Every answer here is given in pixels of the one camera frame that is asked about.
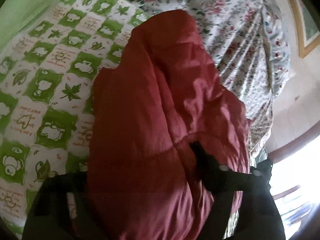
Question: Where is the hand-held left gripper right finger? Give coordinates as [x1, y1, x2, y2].
[189, 141, 286, 240]

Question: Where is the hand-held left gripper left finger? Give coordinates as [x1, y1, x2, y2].
[22, 172, 93, 240]

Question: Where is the red quilted jacket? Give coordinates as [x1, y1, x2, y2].
[86, 9, 252, 240]

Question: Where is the green printed blanket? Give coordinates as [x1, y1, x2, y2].
[0, 0, 152, 232]

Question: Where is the white dotted cloth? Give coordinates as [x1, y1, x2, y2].
[262, 9, 292, 88]

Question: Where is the floral bed quilt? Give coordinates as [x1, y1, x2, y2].
[87, 0, 292, 157]

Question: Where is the pink rail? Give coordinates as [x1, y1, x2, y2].
[268, 119, 320, 163]

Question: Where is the framed wall picture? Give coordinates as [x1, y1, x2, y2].
[280, 0, 320, 59]

